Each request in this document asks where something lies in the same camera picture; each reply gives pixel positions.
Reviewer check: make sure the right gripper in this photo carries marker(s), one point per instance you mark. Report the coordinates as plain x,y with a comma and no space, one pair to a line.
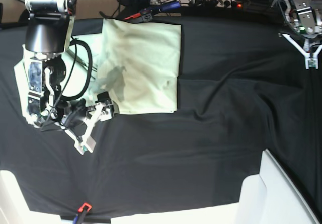
59,114

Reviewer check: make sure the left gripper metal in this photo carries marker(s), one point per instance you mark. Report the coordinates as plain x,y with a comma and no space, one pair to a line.
311,41

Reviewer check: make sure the light green T-shirt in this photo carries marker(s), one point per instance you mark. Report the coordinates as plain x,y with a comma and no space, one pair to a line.
137,64

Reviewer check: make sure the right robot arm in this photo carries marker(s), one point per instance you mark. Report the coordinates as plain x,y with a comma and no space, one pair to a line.
48,38

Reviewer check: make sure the black table cloth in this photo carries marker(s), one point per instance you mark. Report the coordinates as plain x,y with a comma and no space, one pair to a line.
242,89

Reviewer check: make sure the white power strip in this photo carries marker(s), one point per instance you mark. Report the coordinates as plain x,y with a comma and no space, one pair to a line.
186,3

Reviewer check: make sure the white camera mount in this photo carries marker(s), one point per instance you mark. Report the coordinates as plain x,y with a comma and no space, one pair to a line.
311,59
89,116

